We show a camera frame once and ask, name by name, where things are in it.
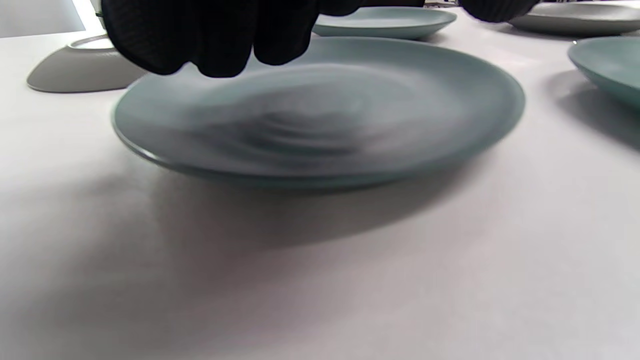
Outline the person's left hand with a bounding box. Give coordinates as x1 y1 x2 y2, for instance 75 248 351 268
100 0 541 78

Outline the teal plate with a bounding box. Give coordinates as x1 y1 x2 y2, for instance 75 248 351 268
111 36 526 190
567 36 640 113
312 6 457 41

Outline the grey plate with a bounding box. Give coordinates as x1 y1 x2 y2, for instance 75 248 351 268
26 34 148 94
507 2 640 37

